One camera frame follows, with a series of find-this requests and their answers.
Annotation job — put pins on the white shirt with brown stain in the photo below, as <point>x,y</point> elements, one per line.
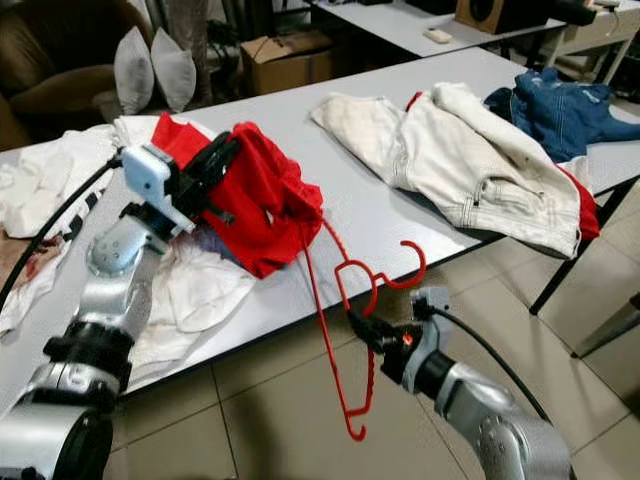
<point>50,180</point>

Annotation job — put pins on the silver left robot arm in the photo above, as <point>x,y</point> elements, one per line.
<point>110,300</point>

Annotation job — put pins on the brown armchair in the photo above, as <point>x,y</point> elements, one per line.
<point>50,50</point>

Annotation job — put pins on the grey desk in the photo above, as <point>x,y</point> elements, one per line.
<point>390,20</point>

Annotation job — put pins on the grey drape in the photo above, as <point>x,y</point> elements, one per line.
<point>188,20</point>

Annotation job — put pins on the beige jacket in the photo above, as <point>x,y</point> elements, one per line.
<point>450,150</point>

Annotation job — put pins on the wooden speaker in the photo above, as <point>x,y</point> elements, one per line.
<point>495,12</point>

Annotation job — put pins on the white cloth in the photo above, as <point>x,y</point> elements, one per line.
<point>210,295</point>

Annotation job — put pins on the pale grey right wrist camera mount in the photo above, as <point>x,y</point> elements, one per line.
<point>430,300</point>

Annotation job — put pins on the red plastic hanger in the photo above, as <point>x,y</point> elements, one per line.
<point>422,268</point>

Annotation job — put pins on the blue denim garment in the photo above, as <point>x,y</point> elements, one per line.
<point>560,115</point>

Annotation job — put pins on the grey cushion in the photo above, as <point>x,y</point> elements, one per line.
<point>133,75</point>
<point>173,72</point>

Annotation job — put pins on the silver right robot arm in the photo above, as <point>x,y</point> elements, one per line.
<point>510,430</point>

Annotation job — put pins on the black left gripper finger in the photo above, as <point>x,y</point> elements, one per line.
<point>220,150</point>
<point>226,180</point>

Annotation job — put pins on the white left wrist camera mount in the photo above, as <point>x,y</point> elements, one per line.
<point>147,175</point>

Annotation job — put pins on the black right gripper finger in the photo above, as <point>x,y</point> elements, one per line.
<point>367,340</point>
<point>364,322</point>

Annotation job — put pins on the small brown cardboard box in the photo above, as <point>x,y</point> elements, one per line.
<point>285,65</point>

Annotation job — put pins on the red shirt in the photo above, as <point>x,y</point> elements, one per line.
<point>265,200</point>

